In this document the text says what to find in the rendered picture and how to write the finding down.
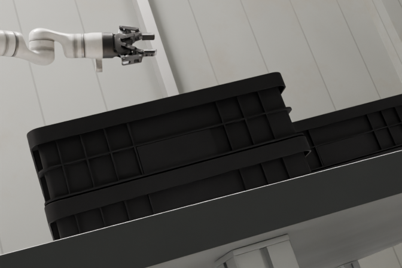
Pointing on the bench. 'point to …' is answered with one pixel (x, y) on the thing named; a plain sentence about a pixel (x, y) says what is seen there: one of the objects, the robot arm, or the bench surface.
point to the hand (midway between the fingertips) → (150, 44)
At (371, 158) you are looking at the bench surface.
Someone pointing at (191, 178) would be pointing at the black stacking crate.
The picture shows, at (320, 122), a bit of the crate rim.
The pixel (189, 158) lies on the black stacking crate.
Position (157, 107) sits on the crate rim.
